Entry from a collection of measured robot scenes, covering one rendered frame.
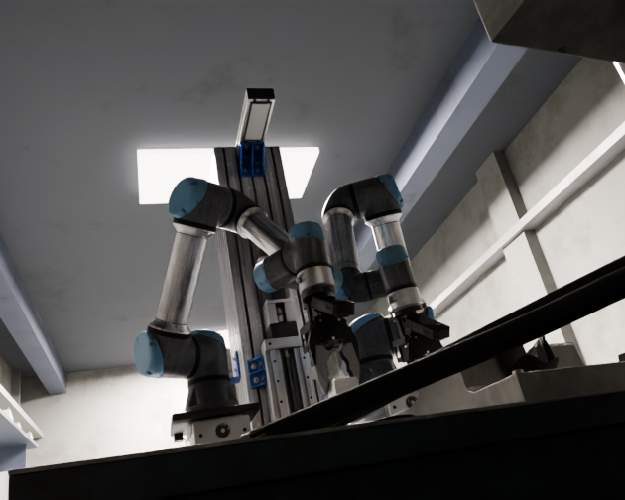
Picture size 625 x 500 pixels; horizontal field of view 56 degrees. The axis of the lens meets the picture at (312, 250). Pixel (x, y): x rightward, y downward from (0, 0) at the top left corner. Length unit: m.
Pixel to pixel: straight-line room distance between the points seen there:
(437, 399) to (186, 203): 0.82
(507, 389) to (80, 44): 2.87
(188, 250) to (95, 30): 1.91
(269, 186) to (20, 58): 1.74
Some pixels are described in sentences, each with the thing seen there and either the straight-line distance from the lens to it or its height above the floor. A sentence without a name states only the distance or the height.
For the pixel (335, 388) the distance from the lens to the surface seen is 1.12.
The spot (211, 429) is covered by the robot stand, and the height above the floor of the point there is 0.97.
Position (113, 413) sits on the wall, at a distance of 8.30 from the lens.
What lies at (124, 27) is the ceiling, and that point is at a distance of 3.28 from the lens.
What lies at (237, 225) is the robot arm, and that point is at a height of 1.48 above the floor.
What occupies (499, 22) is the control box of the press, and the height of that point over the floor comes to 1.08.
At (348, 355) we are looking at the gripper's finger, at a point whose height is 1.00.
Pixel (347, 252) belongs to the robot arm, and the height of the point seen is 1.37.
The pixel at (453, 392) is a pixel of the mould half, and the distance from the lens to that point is 1.02.
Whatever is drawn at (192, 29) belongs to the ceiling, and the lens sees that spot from 3.30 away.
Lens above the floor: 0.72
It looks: 25 degrees up
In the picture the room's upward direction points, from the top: 12 degrees counter-clockwise
